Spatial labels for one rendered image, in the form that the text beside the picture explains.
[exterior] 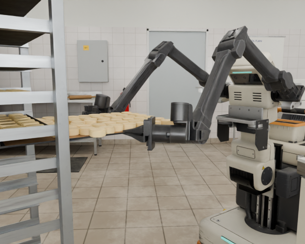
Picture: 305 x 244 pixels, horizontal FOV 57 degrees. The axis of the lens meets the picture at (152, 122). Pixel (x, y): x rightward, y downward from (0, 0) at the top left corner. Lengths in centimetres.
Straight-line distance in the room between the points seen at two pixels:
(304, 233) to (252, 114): 65
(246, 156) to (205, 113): 79
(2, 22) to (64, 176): 41
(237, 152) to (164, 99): 362
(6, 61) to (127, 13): 457
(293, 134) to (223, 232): 71
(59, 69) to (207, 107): 48
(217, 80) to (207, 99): 9
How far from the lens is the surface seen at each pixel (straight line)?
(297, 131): 187
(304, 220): 120
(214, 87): 99
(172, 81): 522
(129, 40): 519
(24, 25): 79
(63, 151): 79
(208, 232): 195
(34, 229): 88
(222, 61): 106
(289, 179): 169
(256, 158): 164
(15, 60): 78
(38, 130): 80
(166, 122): 102
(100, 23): 526
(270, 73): 134
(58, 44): 77
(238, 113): 163
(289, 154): 183
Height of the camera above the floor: 119
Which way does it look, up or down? 8 degrees down
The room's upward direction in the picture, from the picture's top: straight up
